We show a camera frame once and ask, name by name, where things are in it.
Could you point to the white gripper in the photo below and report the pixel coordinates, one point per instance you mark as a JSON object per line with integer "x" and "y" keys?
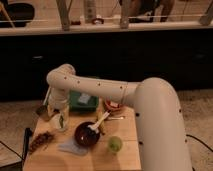
{"x": 58, "y": 99}

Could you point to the green pepper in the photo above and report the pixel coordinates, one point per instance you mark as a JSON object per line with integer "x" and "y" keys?
{"x": 61, "y": 120}

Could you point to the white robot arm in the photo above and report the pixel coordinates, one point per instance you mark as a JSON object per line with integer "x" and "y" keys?
{"x": 159, "y": 119}

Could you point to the white paper cup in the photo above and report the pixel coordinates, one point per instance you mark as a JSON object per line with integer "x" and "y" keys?
{"x": 55, "y": 123}

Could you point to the green plastic cup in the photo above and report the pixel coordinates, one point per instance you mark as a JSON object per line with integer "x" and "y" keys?
{"x": 114, "y": 144}

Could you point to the green tray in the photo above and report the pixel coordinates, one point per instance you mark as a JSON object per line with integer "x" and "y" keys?
{"x": 82, "y": 102}

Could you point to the white plastic spoon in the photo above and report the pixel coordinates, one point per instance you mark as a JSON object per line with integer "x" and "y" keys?
{"x": 95, "y": 126}

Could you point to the brown dried chili bunch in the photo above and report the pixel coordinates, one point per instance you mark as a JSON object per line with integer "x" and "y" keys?
{"x": 40, "y": 139}

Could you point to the dark brown bowl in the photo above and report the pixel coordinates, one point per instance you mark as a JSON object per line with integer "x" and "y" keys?
{"x": 84, "y": 136}

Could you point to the red bowl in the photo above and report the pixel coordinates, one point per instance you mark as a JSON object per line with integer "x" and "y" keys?
{"x": 112, "y": 106}

